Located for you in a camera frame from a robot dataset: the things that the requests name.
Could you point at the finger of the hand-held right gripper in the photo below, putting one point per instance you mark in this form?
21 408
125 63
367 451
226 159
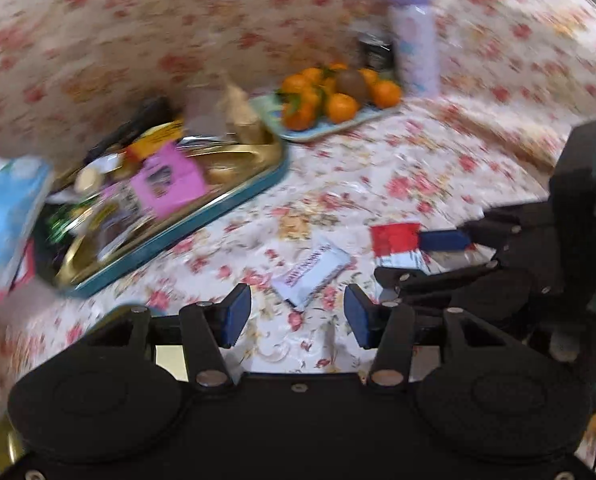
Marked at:
413 280
443 241

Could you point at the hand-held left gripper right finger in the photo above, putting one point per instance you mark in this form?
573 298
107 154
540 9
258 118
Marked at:
360 318

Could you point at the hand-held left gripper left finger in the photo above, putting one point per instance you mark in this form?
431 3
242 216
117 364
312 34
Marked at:
235 316

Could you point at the red and white snack packet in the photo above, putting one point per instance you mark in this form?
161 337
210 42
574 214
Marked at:
395 240

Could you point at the teal tin tray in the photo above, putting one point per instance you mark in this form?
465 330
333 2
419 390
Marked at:
202 215

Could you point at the silver snack packet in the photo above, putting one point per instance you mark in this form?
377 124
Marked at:
112 230

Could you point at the pink snack packet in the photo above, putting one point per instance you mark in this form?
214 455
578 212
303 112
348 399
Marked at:
167 180

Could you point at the pale green plate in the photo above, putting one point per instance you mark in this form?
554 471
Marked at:
318 131

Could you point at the plate of oranges and kiwi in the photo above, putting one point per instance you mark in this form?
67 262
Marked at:
343 107

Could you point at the brown kiwi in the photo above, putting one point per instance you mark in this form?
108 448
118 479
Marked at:
353 85

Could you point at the yellow snack packet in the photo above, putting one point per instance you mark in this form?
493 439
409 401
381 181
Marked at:
152 142

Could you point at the dark green snack packet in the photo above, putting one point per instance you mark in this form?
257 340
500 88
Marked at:
62 220

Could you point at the black drink can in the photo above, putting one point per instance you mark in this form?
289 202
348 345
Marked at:
375 52

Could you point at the purple and white thermos bottle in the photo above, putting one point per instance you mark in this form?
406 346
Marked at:
413 40

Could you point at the brown paper bag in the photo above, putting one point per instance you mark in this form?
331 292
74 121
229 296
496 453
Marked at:
240 110

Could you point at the grey foil pouch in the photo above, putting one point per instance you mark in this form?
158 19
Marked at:
202 107

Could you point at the pink cardboard box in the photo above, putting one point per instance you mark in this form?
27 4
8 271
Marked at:
25 272

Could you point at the black flat box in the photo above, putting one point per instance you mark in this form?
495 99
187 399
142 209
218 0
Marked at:
132 127

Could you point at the blue tissue pack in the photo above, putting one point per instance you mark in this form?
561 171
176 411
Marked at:
7 215

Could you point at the floral sofa cover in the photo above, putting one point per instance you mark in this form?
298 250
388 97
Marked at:
227 20

